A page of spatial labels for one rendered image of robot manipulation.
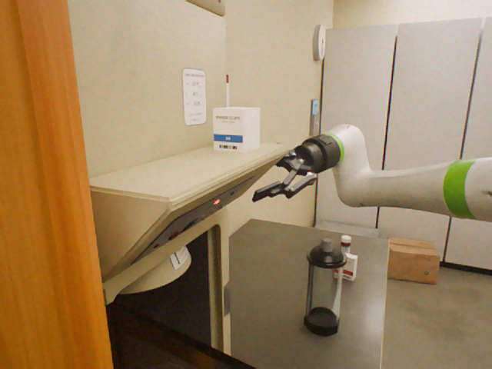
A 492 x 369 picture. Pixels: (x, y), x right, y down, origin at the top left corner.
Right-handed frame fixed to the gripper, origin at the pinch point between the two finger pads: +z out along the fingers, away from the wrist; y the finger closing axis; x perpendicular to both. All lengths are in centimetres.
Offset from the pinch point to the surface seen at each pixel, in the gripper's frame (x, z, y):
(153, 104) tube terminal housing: -24.3, 25.3, 1.4
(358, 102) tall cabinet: 78, -238, -93
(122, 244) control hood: -20.9, 35.7, 16.1
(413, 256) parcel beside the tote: 152, -214, 31
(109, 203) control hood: -23.6, 35.7, 13.4
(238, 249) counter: 70, -30, -18
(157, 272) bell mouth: -1.9, 28.2, 10.7
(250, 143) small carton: -19.5, 13.3, 7.7
